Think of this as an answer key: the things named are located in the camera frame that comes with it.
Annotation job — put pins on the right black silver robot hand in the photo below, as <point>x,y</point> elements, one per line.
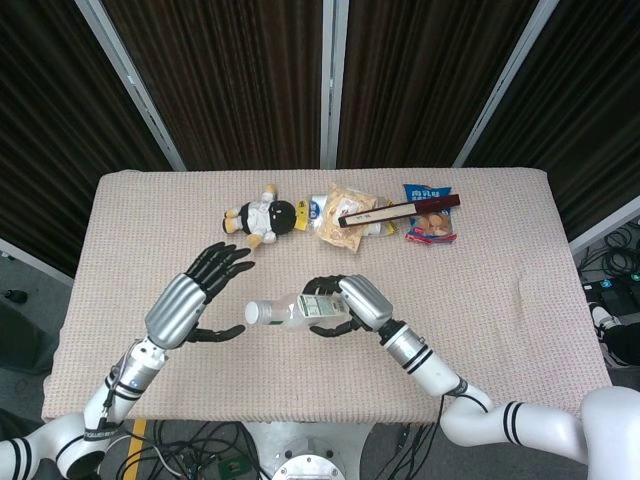
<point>367,302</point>

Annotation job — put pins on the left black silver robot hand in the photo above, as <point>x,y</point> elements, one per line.
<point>175,312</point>

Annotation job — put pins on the clear plastic bottle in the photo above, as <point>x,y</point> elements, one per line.
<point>280,315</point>

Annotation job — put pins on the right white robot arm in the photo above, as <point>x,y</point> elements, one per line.
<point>435,370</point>

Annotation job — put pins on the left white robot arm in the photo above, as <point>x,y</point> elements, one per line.
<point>135,370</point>

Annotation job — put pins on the beige woven tablecloth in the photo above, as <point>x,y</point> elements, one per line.
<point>450,300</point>

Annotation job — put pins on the blue red cookie bag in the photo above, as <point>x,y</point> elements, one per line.
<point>430,229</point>

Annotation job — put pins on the dark red folding fan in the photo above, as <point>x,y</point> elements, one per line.
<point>400,210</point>

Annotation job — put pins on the clear bag of beige snacks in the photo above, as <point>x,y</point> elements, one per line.
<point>345,200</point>

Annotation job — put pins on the yellow plastic wrapper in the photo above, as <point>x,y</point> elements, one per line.
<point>301,220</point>

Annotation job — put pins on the tan snack bag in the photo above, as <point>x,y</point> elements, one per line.
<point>316,210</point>

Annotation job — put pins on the black white plush penguin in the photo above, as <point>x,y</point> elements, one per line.
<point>280,217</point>

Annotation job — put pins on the white robot torso base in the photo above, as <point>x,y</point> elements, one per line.
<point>305,450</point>

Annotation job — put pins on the green circuit board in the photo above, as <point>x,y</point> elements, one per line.
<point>227,470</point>

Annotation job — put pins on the dark room divider panel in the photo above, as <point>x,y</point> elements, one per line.
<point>425,75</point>
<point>225,75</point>
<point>575,100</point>
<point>50,125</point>

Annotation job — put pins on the white shoe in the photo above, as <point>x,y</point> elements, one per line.
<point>602,317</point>

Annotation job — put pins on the black trouser leg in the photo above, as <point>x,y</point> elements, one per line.
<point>625,345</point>

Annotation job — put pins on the white divider frame post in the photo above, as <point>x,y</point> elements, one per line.
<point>132,85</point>
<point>505,85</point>
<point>334,75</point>

